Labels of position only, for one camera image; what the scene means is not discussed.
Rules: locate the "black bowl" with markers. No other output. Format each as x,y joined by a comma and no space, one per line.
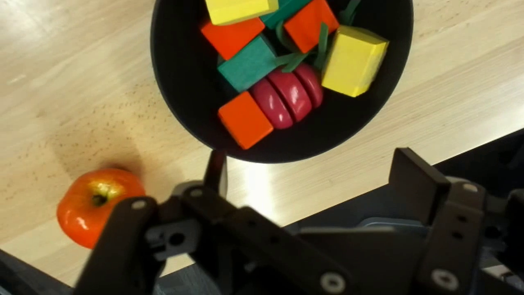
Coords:
181,82

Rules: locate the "yellow wooden block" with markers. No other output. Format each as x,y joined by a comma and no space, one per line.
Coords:
240,10
355,59

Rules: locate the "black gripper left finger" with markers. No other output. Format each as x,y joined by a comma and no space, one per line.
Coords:
263,239

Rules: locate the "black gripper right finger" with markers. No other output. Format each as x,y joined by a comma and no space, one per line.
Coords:
453,235

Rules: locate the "orange wooden block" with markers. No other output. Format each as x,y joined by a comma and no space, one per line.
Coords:
309,25
232,38
245,120

